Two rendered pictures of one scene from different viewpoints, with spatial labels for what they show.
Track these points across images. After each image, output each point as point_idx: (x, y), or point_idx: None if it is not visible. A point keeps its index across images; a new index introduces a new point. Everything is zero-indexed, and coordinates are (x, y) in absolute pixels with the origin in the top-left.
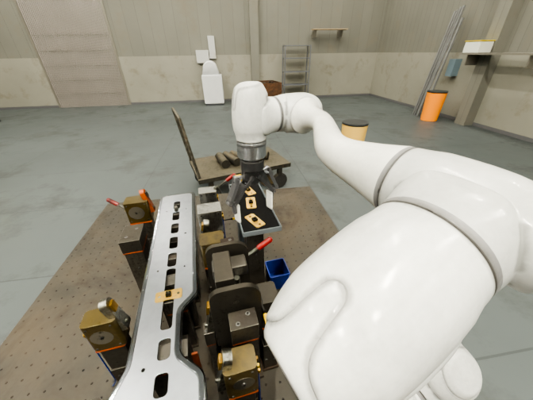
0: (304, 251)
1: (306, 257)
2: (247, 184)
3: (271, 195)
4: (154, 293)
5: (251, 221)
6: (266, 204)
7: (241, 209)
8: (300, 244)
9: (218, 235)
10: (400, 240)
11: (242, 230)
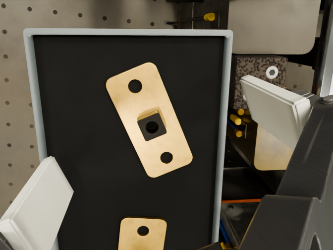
0: (2, 171)
1: (2, 151)
2: (307, 233)
3: (15, 207)
4: None
5: (170, 121)
6: (69, 236)
7: (191, 222)
8: (6, 195)
9: (270, 146)
10: None
11: (230, 53)
